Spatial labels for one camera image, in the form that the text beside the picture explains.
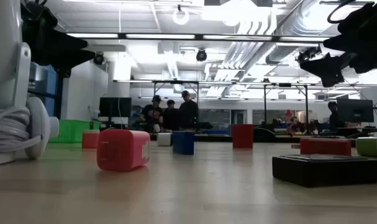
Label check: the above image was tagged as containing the black computer monitor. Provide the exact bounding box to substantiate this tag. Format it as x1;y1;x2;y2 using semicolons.
337;98;375;123
98;97;133;118

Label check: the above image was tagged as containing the red rectangular block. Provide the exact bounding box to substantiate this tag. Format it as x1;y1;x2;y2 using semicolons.
299;138;353;157

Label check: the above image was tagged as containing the green plastic basket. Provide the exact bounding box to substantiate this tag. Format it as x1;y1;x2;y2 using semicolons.
48;119;101;144

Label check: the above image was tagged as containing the black aluminium table frame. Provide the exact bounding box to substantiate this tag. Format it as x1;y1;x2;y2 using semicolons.
96;133;357;144

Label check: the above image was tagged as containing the long ceiling light bar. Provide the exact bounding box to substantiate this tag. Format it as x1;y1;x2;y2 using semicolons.
65;32;332;43

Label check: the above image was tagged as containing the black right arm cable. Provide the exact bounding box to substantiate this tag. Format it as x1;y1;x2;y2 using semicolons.
327;0;359;25

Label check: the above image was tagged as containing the white coiled fan cord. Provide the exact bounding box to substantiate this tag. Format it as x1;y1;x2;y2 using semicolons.
0;107;42;153

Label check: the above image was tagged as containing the small white cylinder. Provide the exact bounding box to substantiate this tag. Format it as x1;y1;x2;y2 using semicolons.
156;133;174;147

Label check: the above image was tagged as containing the red cylinder with white cap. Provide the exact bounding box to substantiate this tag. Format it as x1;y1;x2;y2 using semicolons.
81;129;101;149

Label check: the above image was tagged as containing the white round desk fan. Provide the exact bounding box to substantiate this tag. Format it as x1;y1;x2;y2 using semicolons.
0;0;60;167

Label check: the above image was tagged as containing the blue block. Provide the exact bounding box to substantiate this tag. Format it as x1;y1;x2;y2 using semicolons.
172;131;195;156

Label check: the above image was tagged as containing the black metal rack frame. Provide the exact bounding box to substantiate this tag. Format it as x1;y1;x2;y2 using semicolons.
263;83;309;125
152;80;200;131

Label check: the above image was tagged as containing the black hanging camera cluster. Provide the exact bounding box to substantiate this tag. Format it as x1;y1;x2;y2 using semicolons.
296;45;322;64

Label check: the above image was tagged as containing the green cylinder with white end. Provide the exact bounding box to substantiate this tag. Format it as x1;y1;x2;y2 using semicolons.
355;136;377;158

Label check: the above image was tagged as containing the white ring light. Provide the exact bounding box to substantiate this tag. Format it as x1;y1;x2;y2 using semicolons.
172;4;190;26

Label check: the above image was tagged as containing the black box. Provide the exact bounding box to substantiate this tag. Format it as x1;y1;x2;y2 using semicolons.
271;154;377;189

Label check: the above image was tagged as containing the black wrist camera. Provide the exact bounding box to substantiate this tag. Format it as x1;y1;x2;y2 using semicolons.
20;0;58;29
337;0;377;34

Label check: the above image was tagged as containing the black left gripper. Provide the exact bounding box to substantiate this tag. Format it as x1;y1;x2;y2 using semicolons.
22;26;96;71

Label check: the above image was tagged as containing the red cube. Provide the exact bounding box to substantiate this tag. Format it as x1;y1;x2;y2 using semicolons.
231;124;254;149

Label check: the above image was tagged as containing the dark framed window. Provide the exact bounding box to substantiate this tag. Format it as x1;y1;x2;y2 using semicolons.
28;60;67;119

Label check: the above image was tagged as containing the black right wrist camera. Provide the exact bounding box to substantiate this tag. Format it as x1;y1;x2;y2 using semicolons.
337;0;377;34

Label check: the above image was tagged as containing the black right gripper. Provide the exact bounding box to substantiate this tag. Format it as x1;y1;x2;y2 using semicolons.
299;27;377;88

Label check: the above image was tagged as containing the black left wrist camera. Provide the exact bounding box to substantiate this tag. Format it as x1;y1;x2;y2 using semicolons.
20;0;58;29

